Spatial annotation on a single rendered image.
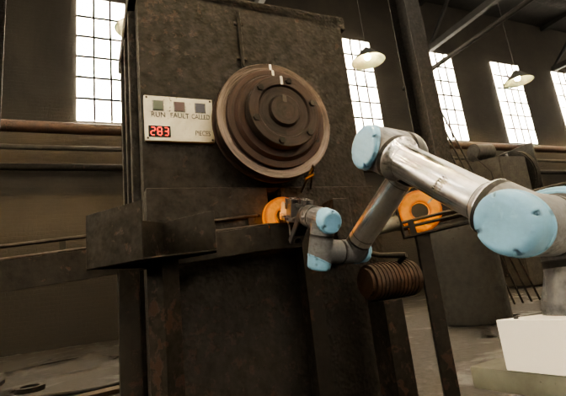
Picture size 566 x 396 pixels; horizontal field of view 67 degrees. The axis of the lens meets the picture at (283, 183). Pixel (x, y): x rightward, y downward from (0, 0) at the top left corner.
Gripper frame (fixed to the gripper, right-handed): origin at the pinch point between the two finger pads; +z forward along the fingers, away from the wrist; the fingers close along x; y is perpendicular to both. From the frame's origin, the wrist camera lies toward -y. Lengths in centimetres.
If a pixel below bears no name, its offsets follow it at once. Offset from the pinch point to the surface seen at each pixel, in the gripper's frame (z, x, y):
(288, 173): 1.2, -2.3, 15.3
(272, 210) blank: -0.6, 4.7, 2.0
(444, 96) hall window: 696, -763, 196
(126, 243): -39, 58, 0
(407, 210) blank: -18.4, -42.5, 2.5
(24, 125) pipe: 581, 151, 68
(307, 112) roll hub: 0.8, -9.8, 38.6
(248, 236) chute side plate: -6.4, 16.1, -6.0
